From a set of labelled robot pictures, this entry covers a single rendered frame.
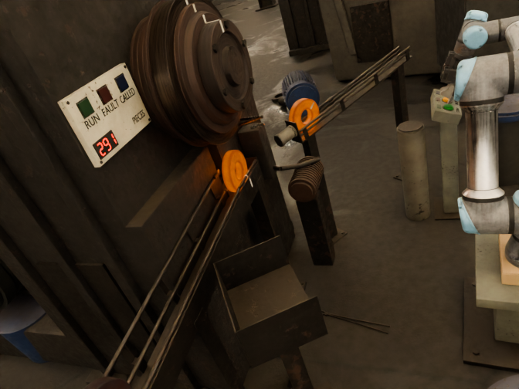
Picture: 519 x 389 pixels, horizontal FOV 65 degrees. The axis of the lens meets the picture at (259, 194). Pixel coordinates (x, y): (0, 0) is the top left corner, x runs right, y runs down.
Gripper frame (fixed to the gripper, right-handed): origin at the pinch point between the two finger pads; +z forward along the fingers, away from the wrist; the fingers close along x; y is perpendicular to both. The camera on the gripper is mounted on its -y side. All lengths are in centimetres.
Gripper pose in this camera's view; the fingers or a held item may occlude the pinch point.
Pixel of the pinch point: (450, 100)
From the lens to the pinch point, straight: 194.2
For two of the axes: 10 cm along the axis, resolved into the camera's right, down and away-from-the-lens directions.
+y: -9.5, -2.3, 2.0
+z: -0.6, 7.8, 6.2
